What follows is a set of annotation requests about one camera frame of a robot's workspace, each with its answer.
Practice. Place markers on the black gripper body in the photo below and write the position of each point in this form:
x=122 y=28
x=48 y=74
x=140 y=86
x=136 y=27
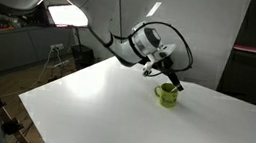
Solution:
x=166 y=65

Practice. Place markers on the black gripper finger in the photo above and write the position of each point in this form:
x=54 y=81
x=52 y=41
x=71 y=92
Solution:
x=176 y=83

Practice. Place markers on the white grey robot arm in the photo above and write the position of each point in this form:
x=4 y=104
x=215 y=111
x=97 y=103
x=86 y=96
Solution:
x=77 y=3

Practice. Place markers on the green mug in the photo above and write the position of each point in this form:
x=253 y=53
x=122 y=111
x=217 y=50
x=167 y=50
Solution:
x=166 y=95

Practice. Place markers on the pink label strip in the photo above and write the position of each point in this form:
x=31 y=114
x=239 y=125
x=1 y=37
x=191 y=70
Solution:
x=247 y=49

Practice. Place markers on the light panel stand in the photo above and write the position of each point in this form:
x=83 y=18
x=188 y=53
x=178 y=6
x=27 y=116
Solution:
x=78 y=39

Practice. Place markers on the rectangular studio light panel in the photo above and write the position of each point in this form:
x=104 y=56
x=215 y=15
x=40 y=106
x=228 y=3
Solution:
x=68 y=15

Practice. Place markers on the white power strip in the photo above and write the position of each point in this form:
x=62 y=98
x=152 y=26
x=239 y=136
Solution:
x=57 y=47

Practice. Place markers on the grey counter cabinet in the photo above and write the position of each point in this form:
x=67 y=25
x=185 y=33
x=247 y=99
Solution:
x=6 y=47

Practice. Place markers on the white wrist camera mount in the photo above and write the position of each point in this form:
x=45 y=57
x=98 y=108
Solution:
x=158 y=57

